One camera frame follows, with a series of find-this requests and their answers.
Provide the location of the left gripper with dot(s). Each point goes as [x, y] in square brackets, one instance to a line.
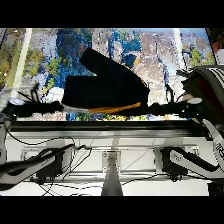
[53, 107]

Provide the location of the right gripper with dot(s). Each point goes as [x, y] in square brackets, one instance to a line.
[156, 109]

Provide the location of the brown clothes hanger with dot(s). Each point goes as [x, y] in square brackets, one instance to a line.
[113, 109]

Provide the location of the black garment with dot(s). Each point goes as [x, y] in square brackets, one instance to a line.
[110, 83]

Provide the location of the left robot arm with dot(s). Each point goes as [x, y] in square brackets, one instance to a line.
[23, 166]

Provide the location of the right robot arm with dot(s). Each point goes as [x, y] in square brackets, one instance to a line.
[200, 163]

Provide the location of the red garment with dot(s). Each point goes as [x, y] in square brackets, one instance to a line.
[213, 96]

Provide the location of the silver frame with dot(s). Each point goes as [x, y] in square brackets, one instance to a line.
[113, 160]

